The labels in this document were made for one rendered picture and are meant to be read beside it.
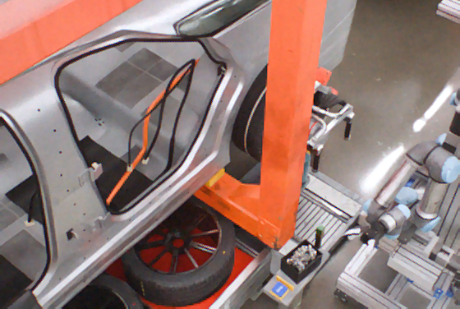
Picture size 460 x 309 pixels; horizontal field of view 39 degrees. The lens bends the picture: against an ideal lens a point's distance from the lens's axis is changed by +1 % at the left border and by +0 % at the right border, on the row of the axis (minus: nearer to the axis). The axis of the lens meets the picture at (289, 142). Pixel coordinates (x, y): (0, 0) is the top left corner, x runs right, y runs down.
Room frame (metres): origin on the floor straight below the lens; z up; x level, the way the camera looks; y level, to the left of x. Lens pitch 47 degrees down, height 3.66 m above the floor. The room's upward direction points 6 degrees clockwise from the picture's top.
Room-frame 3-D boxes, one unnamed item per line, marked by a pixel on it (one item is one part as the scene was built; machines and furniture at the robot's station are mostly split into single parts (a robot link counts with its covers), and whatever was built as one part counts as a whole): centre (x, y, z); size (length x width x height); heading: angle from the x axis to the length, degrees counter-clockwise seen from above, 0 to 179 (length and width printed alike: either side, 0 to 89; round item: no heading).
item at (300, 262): (2.03, -0.14, 0.51); 0.20 x 0.14 x 0.13; 140
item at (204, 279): (2.11, 0.58, 0.39); 0.66 x 0.66 x 0.24
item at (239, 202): (2.35, 0.31, 0.69); 0.52 x 0.17 x 0.35; 58
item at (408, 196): (2.16, -0.64, 0.98); 0.13 x 0.12 x 0.14; 45
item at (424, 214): (2.07, -0.73, 1.19); 0.15 x 0.12 x 0.55; 45
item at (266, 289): (2.00, -0.13, 0.44); 0.43 x 0.17 x 0.03; 148
